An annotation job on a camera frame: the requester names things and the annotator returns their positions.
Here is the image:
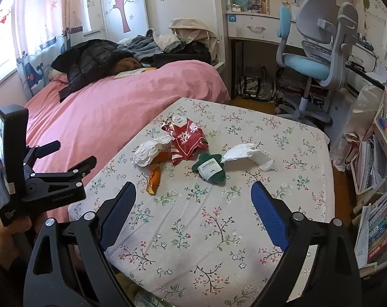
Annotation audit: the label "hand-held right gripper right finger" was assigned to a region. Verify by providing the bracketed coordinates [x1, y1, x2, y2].
[250, 181, 363, 307]

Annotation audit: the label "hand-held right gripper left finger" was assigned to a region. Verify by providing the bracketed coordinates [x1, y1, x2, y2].
[23, 182, 137, 307]

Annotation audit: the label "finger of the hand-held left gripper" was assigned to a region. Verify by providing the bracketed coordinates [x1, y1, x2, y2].
[22, 140, 61, 170]
[33, 156, 98, 184]

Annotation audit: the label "white tissue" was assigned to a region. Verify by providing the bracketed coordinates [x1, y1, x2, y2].
[221, 143, 275, 171]

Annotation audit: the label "red snack bag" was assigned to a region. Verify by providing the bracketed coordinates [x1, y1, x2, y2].
[162, 117, 209, 166]

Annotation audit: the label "person's left forearm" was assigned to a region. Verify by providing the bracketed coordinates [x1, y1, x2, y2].
[0, 253, 24, 307]

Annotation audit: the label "person's left hand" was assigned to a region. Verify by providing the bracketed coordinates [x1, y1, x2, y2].
[0, 216, 37, 269]

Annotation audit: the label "white crumpled paper wrapper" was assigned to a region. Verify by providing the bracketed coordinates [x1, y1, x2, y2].
[132, 134, 175, 167]

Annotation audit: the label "floral tablecloth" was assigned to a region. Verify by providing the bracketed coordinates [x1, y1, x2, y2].
[68, 97, 335, 307]

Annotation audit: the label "dark green pouch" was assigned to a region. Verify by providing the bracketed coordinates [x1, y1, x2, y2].
[192, 153, 230, 186]

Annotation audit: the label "black puffer jacket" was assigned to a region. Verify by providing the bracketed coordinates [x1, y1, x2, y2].
[51, 39, 133, 93]

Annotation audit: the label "red and white shopping bag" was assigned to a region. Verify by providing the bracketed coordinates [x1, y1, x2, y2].
[341, 131, 367, 173]

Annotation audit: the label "stack of colourful books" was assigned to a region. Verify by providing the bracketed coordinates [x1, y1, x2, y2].
[353, 195, 387, 269]

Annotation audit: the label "pile of loose papers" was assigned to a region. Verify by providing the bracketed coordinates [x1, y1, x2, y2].
[357, 137, 387, 192]

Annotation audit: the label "thin book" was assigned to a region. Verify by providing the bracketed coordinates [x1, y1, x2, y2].
[114, 67, 156, 80]

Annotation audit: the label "brown cloth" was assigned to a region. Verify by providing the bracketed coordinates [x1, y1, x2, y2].
[112, 57, 135, 74]

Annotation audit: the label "patterned curtain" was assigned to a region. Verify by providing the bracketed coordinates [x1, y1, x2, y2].
[14, 0, 85, 100]

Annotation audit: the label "clear tote bag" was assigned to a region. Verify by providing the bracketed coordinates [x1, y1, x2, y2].
[238, 67, 275, 101]

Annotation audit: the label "clear plastic bag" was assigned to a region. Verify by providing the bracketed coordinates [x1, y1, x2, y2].
[334, 85, 384, 173]

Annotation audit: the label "grey denim clothes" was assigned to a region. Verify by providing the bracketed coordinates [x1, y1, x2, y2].
[118, 29, 165, 61]

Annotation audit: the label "blue and grey desk chair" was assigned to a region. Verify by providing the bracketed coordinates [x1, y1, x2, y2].
[275, 0, 359, 125]

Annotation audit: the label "dark clothes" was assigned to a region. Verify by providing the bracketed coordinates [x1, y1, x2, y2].
[152, 43, 211, 68]

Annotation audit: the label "wardrobe door with tree decal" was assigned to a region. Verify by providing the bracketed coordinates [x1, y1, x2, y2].
[99, 0, 149, 43]

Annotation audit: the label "beige cloth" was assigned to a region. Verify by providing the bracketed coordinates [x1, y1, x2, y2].
[168, 18, 218, 61]

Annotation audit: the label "white desk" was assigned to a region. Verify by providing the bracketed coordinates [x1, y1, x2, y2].
[225, 6, 387, 100]

